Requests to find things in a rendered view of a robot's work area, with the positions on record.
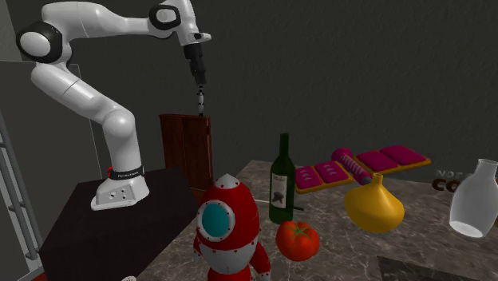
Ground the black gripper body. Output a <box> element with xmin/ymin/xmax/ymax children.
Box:
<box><xmin>182</xmin><ymin>42</ymin><xmax>208</xmax><ymax>86</ymax></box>

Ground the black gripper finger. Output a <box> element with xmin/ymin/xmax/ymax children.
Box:
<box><xmin>197</xmin><ymin>84</ymin><xmax>206</xmax><ymax>118</ymax></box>

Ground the brown wooden cabinet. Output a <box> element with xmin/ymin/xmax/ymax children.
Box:
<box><xmin>159</xmin><ymin>113</ymin><xmax>215</xmax><ymax>205</ymax></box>

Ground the thin white black pen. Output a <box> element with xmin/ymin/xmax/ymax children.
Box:
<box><xmin>254</xmin><ymin>198</ymin><xmax>305</xmax><ymax>212</ymax></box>

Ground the green wine bottle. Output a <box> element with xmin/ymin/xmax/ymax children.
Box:
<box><xmin>268</xmin><ymin>133</ymin><xmax>297</xmax><ymax>225</ymax></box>

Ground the red white rocket toy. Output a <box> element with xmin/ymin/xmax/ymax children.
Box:
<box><xmin>192</xmin><ymin>173</ymin><xmax>272</xmax><ymax>281</ymax></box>

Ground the dark robot stand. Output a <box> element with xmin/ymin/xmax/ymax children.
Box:
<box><xmin>38</xmin><ymin>166</ymin><xmax>200</xmax><ymax>281</ymax></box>

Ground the red tomato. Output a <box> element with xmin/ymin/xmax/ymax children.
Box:
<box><xmin>275</xmin><ymin>220</ymin><xmax>321</xmax><ymax>263</ymax></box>

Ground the magenta orange satellite toy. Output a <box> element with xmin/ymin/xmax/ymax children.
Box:
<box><xmin>294</xmin><ymin>144</ymin><xmax>433</xmax><ymax>195</ymax></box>

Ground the yellow bulbous vase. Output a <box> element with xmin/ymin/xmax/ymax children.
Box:
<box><xmin>343</xmin><ymin>172</ymin><xmax>406</xmax><ymax>235</ymax></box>

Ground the brown white letter sign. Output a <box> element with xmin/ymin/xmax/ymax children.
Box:
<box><xmin>431</xmin><ymin>169</ymin><xmax>475</xmax><ymax>193</ymax></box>

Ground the white vase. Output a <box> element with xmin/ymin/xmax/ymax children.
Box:
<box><xmin>449</xmin><ymin>158</ymin><xmax>498</xmax><ymax>239</ymax></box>

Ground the grey metal frame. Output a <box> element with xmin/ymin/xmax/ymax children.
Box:
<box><xmin>0</xmin><ymin>112</ymin><xmax>45</xmax><ymax>271</ymax></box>

